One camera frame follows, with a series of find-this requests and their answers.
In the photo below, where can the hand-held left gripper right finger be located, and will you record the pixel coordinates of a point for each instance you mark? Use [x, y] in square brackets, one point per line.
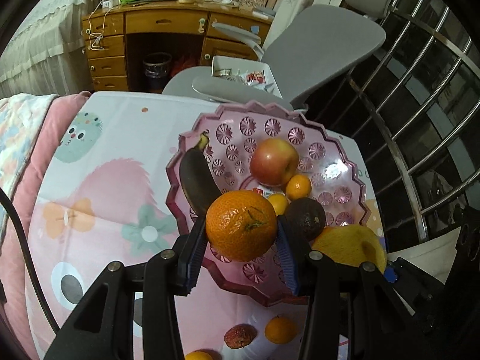
[287, 260]

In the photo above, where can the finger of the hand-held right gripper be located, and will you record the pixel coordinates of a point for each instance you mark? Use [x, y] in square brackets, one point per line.
[391, 273]

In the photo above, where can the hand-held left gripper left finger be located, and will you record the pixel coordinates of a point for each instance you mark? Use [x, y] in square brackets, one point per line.
[195, 258]

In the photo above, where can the dark avocado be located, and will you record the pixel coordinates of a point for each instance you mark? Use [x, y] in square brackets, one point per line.
[305, 217]

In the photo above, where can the orange mandarin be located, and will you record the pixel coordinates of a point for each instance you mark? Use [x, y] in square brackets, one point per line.
[279, 202]
[280, 330]
[240, 225]
[299, 186]
[200, 356]

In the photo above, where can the dark overripe banana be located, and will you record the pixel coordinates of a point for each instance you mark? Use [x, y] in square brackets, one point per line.
[195, 180]

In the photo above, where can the pink plastic bowl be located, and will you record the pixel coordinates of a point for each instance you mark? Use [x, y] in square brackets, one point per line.
[337, 195]

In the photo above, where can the red apple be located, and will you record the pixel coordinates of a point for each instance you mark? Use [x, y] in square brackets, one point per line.
[272, 161]

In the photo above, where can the red lychee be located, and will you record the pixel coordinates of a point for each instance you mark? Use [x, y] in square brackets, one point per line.
[240, 335]

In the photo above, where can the window with metal bars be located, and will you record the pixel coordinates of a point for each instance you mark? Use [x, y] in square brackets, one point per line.
[412, 101]

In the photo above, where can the red snack packet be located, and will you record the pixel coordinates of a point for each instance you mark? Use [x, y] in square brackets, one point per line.
[254, 77]

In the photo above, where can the pink blanket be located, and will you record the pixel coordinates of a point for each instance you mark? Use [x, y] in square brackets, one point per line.
[37, 153]

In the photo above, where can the dark trash bin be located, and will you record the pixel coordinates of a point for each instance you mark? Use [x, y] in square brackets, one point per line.
[156, 71]

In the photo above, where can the white tray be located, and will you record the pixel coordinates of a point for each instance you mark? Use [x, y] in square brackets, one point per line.
[234, 60]

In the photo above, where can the grey office chair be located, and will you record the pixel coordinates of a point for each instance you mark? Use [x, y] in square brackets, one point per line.
[318, 45]

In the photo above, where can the floral quilt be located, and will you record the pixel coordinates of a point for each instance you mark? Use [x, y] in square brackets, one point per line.
[15, 127]

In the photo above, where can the wooden desk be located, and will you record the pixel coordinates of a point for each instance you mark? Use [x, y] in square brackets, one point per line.
[165, 22]

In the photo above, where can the white lace cloth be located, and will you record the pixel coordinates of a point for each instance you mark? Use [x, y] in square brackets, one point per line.
[45, 26]

